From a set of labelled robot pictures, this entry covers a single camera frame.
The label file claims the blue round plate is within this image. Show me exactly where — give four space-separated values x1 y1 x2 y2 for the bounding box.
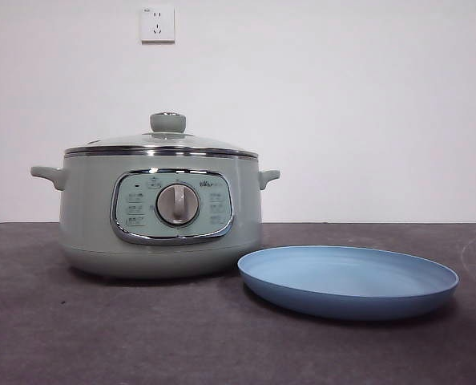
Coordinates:
237 245 460 321

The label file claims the pale green electric steamer pot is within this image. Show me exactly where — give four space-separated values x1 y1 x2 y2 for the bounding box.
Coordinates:
30 151 281 281

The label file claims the white wall power socket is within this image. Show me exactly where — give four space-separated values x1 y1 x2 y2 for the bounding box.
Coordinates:
140 6 176 43

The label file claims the glass lid with green knob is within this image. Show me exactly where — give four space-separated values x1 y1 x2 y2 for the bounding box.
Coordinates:
64 112 259 158

